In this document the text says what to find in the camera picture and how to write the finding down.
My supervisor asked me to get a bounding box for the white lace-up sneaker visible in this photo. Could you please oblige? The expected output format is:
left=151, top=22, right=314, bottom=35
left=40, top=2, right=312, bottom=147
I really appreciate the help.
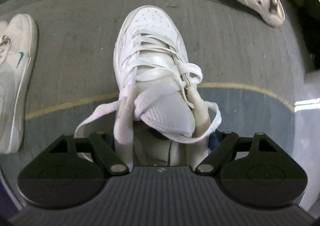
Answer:
left=75, top=5, right=222, bottom=169

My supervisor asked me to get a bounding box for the white sneaker teal logo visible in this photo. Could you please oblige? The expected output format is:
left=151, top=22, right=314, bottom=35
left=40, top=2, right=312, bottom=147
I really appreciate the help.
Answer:
left=1, top=14, right=38, bottom=154

